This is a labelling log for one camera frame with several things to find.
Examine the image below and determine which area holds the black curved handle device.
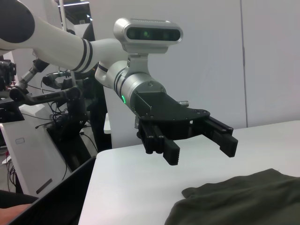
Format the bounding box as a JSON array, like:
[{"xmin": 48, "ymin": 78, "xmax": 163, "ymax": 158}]
[{"xmin": 41, "ymin": 71, "xmax": 71, "ymax": 88}]

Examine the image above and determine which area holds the black device with wires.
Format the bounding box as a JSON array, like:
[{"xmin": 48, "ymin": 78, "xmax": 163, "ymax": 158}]
[{"xmin": 0, "ymin": 60, "xmax": 17, "ymax": 91}]

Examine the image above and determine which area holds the black vertical column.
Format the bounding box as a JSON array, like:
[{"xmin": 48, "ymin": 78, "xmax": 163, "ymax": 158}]
[{"xmin": 90, "ymin": 78, "xmax": 113, "ymax": 152}]

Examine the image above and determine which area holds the person arm dark sleeve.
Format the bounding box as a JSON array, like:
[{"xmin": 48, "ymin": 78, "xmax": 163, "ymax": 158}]
[{"xmin": 0, "ymin": 189, "xmax": 39, "ymax": 225}]

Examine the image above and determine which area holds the silver black rod linkage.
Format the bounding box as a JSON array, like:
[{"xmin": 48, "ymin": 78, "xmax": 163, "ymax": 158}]
[{"xmin": 14, "ymin": 58, "xmax": 50, "ymax": 91}]

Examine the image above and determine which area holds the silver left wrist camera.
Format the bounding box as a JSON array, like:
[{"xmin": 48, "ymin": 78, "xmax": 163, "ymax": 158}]
[{"xmin": 113, "ymin": 17, "xmax": 183, "ymax": 75}]

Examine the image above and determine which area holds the black flat monitor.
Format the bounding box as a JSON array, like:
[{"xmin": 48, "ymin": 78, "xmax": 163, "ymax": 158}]
[{"xmin": 10, "ymin": 155, "xmax": 97, "ymax": 225}]

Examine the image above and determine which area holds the dark green printed t-shirt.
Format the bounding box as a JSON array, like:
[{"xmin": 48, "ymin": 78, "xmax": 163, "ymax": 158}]
[{"xmin": 165, "ymin": 168, "xmax": 300, "ymax": 225}]

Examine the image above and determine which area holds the black stand frame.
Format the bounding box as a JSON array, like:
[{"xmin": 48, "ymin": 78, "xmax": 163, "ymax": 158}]
[{"xmin": 45, "ymin": 98, "xmax": 94, "ymax": 172}]

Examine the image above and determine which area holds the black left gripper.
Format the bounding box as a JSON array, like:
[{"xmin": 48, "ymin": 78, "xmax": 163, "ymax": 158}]
[{"xmin": 132, "ymin": 91, "xmax": 239, "ymax": 166}]

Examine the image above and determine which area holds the white equipment cabinet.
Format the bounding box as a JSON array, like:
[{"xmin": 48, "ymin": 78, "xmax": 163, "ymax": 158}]
[{"xmin": 0, "ymin": 103, "xmax": 73, "ymax": 195}]

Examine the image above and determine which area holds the black cable bundle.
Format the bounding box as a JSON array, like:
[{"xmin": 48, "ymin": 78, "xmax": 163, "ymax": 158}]
[{"xmin": 35, "ymin": 103, "xmax": 99, "ymax": 181}]

